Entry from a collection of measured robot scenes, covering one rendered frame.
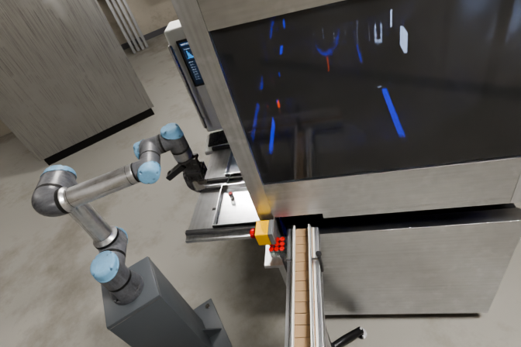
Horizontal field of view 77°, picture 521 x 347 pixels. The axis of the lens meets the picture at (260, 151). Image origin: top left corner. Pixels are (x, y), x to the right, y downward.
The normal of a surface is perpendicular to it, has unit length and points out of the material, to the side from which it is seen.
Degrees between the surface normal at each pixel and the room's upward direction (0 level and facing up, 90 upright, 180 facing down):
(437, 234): 90
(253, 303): 0
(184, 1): 90
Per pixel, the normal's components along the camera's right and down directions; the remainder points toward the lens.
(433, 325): -0.25, -0.74
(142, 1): 0.47, 0.47
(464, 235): -0.09, 0.66
